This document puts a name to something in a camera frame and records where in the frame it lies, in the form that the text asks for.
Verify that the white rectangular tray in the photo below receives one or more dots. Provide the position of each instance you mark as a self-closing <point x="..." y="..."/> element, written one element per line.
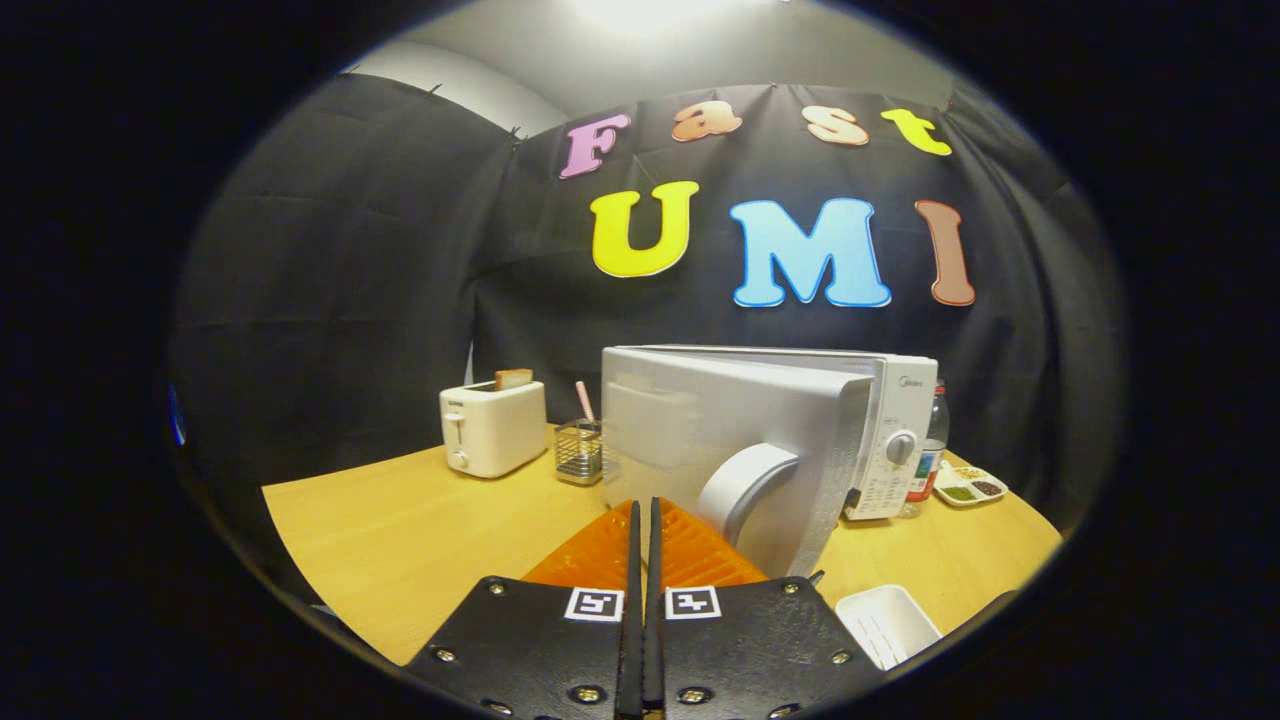
<point x="885" y="625"/>

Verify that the white divided bean dish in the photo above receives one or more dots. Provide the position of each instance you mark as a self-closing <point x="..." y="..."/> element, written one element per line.
<point x="970" y="487"/>

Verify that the toast slice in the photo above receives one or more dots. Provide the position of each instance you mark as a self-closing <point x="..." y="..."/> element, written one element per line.
<point x="513" y="379"/>

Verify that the white toaster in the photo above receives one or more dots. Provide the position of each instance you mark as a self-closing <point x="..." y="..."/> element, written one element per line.
<point x="495" y="430"/>

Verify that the clear plastic water bottle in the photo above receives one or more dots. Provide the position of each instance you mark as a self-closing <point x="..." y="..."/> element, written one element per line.
<point x="930" y="460"/>

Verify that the pink straw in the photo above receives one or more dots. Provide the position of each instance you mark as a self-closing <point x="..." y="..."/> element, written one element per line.
<point x="585" y="402"/>

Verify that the white microwave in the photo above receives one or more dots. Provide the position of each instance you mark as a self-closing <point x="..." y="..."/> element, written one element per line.
<point x="720" y="400"/>

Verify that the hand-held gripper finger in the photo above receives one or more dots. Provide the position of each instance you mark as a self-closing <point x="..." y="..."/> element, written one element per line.
<point x="633" y="600"/>
<point x="652" y="600"/>

